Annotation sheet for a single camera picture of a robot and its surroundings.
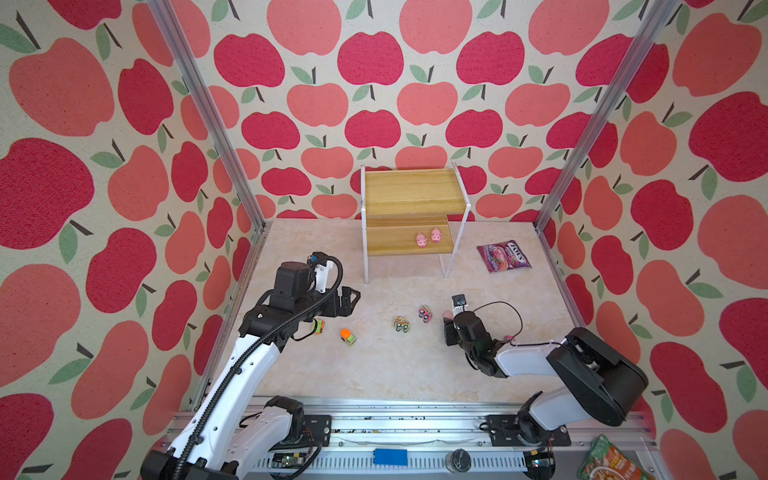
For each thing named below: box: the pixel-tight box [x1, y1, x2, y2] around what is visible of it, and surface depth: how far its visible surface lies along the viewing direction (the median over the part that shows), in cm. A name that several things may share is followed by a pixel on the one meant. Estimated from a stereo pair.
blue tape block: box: [373, 448, 409, 466], surface depth 72 cm
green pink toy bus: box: [393, 316, 411, 334], surface depth 93 cm
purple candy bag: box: [477, 240, 533, 273], surface depth 110 cm
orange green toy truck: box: [340, 328, 357, 347], surface depth 90 cm
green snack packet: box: [578, 434, 657, 480], surface depth 70 cm
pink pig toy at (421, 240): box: [416, 232, 428, 249], surface depth 95 cm
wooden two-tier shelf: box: [360, 162, 471, 284], surface depth 88 cm
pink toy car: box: [418, 305, 433, 324], surface depth 95 cm
